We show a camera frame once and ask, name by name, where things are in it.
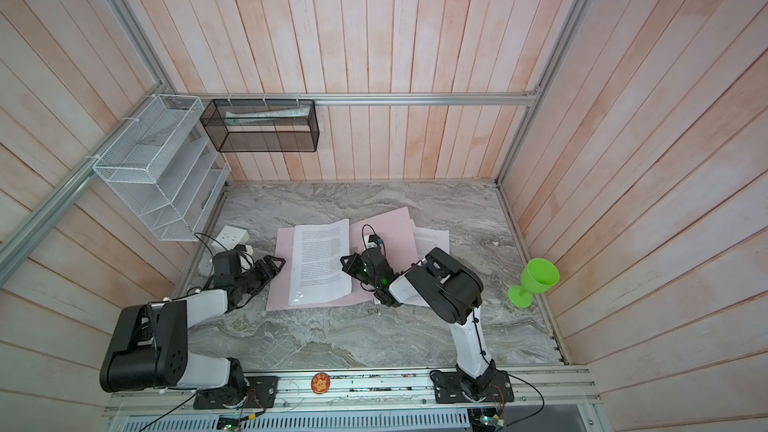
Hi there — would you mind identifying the printed white paper sheet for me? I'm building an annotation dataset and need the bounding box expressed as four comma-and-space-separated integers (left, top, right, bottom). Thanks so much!
288, 219, 352, 307

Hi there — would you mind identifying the pink file folder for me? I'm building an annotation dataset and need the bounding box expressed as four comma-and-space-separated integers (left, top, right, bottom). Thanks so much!
266, 207, 420, 312

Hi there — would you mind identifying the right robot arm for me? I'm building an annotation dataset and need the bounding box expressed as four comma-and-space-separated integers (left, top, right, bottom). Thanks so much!
340, 246, 504, 403

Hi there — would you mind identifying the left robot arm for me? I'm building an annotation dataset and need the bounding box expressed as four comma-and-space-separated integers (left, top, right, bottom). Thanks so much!
99, 248, 286, 410

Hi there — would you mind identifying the white power socket box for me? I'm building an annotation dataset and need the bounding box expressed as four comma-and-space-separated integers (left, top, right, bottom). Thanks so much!
213, 225, 249, 251

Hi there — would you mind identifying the printed white paper stack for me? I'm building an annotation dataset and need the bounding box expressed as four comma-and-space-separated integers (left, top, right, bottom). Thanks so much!
374, 226, 451, 308

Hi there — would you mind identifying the red round sticker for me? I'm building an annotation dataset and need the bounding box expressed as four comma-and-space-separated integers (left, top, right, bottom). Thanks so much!
310, 372, 331, 395

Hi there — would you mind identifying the green plastic goblet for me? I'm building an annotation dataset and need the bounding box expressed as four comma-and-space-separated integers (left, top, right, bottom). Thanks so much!
507, 258, 560, 309

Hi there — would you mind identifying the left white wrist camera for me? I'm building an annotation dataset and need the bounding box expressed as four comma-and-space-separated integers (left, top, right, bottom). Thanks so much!
234, 244, 253, 258

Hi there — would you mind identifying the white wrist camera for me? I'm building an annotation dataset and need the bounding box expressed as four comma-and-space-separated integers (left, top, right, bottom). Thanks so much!
234, 244, 253, 258
363, 234, 384, 251

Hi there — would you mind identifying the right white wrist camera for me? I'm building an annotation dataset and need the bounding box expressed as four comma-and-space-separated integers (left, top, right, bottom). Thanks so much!
363, 234, 384, 251

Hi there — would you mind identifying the white wire mesh shelf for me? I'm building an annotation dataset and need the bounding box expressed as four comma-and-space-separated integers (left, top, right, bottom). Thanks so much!
94, 95, 230, 242

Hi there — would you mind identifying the black wire mesh basket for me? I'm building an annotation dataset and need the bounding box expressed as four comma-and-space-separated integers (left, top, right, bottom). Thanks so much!
200, 98, 320, 153

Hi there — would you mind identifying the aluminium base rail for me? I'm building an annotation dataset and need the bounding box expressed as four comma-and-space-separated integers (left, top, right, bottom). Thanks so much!
104, 365, 602, 417

